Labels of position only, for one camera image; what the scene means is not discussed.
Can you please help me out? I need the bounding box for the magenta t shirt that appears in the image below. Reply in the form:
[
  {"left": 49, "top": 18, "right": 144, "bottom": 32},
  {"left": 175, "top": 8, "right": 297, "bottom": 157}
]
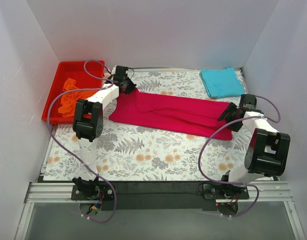
[{"left": 109, "top": 89, "right": 229, "bottom": 137}]

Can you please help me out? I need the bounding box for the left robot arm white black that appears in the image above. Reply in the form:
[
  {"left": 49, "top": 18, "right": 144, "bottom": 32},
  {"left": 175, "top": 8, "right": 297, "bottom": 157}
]
[{"left": 72, "top": 65, "right": 136, "bottom": 200}]

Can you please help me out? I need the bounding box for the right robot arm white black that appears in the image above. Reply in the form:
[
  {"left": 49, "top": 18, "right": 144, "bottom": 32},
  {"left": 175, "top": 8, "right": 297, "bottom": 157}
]
[{"left": 218, "top": 94, "right": 291, "bottom": 199}]

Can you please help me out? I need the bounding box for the folded cyan t shirt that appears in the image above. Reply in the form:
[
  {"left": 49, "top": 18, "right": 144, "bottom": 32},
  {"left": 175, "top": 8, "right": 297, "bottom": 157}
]
[{"left": 200, "top": 68, "right": 244, "bottom": 99}]

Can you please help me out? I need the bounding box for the red plastic bin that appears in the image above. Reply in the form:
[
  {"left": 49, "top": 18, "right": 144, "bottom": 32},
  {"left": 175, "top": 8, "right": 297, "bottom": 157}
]
[{"left": 41, "top": 61, "right": 103, "bottom": 125}]

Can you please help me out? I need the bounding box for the orange t shirt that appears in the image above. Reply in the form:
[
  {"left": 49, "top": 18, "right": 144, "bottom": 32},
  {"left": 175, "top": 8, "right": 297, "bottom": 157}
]
[{"left": 58, "top": 78, "right": 97, "bottom": 117}]

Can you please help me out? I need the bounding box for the floral patterned table mat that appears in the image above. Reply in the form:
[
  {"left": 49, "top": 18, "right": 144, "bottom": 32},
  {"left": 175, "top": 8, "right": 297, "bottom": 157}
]
[{"left": 41, "top": 69, "right": 251, "bottom": 181}]

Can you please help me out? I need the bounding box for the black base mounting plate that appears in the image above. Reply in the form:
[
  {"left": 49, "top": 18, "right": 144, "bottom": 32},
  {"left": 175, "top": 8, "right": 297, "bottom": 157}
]
[{"left": 71, "top": 178, "right": 249, "bottom": 211}]

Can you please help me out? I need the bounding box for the aluminium frame rail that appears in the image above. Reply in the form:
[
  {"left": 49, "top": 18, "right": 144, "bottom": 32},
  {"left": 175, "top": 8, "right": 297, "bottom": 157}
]
[{"left": 15, "top": 180, "right": 306, "bottom": 240}]

